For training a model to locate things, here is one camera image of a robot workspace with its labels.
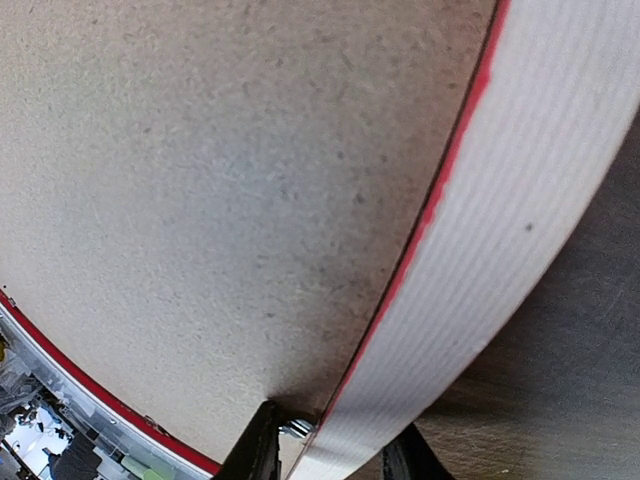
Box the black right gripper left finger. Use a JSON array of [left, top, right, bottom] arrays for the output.
[[219, 400, 283, 480]]

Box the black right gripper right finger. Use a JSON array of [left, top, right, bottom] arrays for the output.
[[382, 424, 454, 480]]

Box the brown backing board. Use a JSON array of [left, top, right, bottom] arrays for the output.
[[1, 1, 494, 461]]

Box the pink wooden picture frame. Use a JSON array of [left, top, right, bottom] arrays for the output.
[[0, 0, 640, 480]]

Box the metal turn clip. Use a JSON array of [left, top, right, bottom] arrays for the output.
[[279, 418, 315, 439]]

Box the aluminium front rail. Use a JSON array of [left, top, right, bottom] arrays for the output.
[[1, 308, 213, 479]]

